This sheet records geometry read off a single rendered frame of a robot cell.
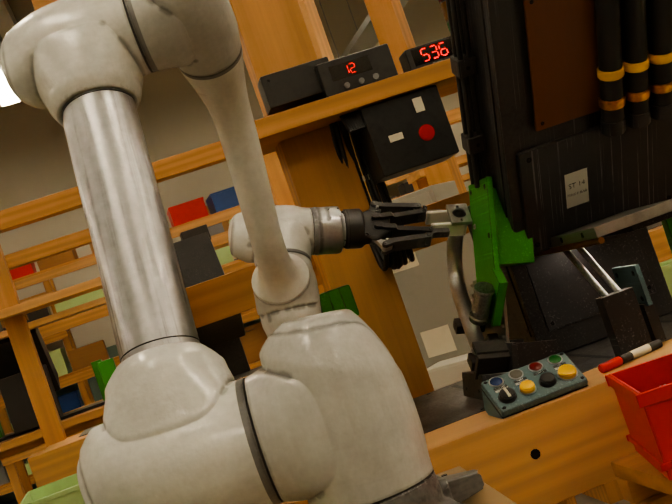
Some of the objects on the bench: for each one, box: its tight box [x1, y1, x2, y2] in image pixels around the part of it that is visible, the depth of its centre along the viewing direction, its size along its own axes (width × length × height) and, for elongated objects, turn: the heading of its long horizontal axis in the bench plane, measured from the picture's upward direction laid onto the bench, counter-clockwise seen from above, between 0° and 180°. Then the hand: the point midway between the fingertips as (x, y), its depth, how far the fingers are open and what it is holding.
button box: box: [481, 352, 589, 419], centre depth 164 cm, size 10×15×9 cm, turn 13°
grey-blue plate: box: [612, 264, 666, 341], centre depth 183 cm, size 10×2×14 cm, turn 103°
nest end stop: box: [474, 352, 511, 380], centre depth 183 cm, size 4×7×6 cm, turn 13°
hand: (446, 222), depth 196 cm, fingers closed on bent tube, 3 cm apart
